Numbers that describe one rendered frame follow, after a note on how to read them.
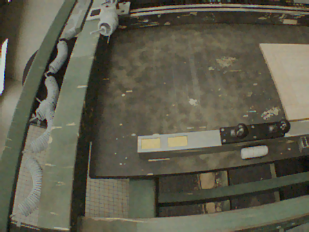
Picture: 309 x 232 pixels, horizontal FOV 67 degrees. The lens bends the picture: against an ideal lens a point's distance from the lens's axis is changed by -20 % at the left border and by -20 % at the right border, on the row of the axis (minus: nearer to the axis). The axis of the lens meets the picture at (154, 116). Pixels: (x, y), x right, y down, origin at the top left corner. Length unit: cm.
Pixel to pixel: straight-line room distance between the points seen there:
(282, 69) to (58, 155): 79
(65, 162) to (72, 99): 21
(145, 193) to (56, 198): 25
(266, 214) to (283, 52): 65
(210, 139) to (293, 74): 44
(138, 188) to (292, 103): 55
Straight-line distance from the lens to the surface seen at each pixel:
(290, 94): 94
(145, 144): 76
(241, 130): 64
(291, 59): 108
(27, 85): 148
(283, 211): 69
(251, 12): 122
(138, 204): 77
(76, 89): 87
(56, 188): 71
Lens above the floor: 194
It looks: 19 degrees down
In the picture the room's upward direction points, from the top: 76 degrees counter-clockwise
